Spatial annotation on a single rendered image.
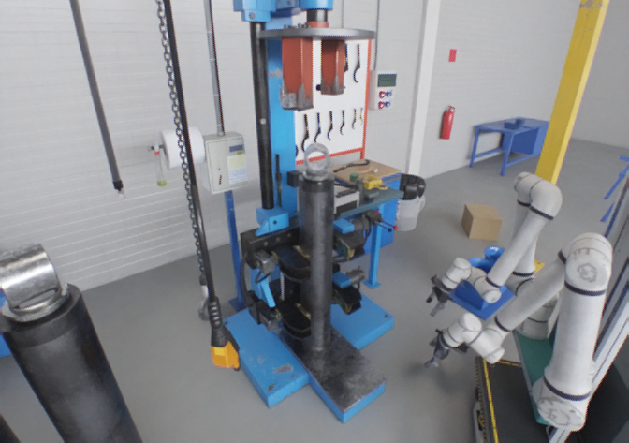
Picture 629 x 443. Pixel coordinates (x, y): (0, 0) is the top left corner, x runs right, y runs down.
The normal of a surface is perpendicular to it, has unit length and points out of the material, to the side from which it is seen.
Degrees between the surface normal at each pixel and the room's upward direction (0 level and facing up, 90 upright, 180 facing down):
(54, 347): 90
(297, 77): 90
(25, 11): 90
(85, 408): 90
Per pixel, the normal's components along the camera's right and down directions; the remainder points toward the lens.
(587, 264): -0.67, 0.25
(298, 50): -0.47, 0.37
